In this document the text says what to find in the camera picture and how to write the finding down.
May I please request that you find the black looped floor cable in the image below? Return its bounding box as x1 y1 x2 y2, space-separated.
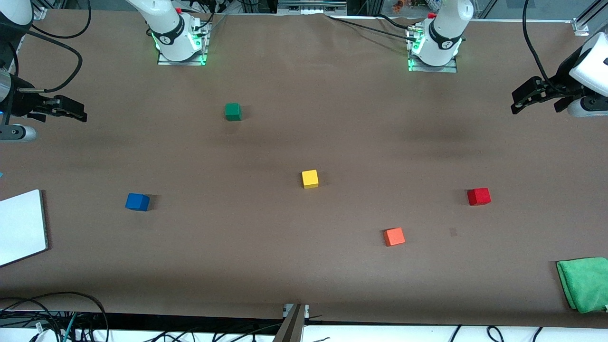
0 291 110 342

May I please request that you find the green microfibre cloth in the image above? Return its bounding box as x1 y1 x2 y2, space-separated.
556 257 608 314

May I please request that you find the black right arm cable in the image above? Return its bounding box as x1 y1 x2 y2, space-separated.
9 0 92 94

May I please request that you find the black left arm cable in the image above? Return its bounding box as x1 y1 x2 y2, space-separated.
522 0 570 94

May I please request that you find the white flat board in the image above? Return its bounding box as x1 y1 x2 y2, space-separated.
0 189 49 267

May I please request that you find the aluminium corner profile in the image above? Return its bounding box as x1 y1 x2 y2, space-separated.
572 0 608 37

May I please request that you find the aluminium frame rail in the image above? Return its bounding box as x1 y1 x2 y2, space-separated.
277 0 348 15

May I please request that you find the blue wooden block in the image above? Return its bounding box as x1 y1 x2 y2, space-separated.
125 193 151 212

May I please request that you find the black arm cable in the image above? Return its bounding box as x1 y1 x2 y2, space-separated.
522 0 570 94
9 0 92 94

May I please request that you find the teal cable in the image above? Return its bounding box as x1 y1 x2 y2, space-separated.
63 312 79 342

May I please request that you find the orange wooden block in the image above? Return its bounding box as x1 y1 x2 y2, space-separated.
384 227 406 247

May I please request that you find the long black table cable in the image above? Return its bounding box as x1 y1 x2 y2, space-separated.
325 14 421 39

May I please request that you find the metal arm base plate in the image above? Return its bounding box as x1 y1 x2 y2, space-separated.
157 19 209 66
408 28 458 73

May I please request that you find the red wooden block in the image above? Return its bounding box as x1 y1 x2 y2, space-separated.
467 188 492 206

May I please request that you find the short black table cable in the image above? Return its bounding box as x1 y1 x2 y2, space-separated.
378 14 418 31

